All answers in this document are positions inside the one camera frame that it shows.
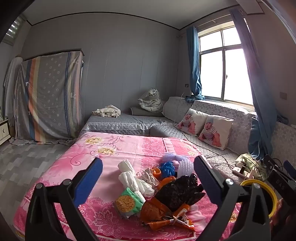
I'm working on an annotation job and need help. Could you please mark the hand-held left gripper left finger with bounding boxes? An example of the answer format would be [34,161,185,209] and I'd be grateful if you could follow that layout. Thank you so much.
[25,158,103,241]

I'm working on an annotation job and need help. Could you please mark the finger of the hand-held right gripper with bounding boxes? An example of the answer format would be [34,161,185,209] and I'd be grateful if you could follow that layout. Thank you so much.
[264,154,296,197]
[284,160,296,174]

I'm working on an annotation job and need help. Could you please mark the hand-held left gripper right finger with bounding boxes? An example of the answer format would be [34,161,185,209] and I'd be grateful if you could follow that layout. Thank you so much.
[194,155,271,241]

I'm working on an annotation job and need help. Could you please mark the yellow round bin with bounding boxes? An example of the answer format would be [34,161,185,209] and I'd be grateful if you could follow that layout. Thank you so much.
[240,179,278,219]

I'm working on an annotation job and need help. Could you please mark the blue plastic bag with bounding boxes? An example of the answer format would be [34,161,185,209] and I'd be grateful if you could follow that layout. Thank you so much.
[160,161,177,179]

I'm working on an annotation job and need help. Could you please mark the orange snack wrapper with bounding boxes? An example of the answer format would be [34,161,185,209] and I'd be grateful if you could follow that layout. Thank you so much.
[140,197,196,232]

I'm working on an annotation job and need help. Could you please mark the person's right hand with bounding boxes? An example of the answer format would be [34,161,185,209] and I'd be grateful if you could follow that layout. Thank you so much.
[269,198,292,234]

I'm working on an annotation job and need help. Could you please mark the clear ribbed plastic container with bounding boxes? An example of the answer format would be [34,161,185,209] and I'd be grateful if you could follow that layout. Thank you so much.
[177,158,193,180]

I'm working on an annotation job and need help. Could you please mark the pink floral blanket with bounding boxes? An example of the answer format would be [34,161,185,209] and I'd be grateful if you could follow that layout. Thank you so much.
[13,131,241,241]

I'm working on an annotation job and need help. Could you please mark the black plastic bag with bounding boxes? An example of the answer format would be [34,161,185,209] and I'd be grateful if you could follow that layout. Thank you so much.
[154,174,206,212]

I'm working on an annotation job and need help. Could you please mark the white power strip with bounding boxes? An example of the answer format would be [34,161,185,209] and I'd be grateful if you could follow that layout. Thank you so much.
[232,166,257,180]

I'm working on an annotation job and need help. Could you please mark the orange fruit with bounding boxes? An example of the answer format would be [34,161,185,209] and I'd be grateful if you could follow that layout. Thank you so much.
[159,176,177,186]

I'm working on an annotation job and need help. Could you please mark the light green cloth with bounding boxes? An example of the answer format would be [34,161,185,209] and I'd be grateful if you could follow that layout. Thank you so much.
[235,153,266,181]

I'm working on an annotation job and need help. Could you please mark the white cloth bundle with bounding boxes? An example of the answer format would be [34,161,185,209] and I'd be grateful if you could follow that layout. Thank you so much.
[118,159,155,197]

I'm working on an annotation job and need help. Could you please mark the green snack packet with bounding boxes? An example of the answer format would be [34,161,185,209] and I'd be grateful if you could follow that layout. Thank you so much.
[113,187,146,219]

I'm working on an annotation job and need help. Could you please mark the baby print pillow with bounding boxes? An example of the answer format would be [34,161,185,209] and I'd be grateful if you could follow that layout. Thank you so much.
[198,115,234,151]
[177,108,208,137]

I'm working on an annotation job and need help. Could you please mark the beige cloth pouch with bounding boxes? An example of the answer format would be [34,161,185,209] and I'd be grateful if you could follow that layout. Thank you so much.
[136,168,160,188]

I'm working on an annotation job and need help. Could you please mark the beige crumpled clothing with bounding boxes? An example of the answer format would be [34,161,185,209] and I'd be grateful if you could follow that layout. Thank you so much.
[92,105,121,118]

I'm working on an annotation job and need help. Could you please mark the grey quilted sofa bed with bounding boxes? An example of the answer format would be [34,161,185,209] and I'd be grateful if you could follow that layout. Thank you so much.
[79,96,296,186]

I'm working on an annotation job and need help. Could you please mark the blue curtain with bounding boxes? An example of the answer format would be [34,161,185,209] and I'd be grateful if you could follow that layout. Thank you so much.
[230,8,289,160]
[185,26,206,103]

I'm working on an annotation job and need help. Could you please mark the grey pillow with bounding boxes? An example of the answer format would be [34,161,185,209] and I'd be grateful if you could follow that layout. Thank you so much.
[129,107,163,117]

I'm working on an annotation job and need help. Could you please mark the white tiger plush toy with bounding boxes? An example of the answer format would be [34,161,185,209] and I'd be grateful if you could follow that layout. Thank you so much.
[138,88,165,113]

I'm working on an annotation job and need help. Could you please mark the striped cloth covered wardrobe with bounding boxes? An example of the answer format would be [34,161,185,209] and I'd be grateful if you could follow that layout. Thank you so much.
[15,49,85,145]

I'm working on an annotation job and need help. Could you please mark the white nightstand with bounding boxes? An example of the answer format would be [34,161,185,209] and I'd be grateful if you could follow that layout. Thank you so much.
[0,118,11,145]

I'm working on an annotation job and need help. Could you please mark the window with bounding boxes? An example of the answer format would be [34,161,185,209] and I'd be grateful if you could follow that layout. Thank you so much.
[198,21,255,107]

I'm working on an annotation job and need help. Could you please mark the white hanging cloth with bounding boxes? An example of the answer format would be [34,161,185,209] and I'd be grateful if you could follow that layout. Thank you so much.
[3,57,23,121]

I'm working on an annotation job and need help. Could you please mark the window blind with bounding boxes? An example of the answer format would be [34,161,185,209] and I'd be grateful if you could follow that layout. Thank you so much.
[5,16,25,45]

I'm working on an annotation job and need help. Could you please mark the grey cable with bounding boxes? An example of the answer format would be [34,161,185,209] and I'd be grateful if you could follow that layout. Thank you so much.
[172,91,236,169]

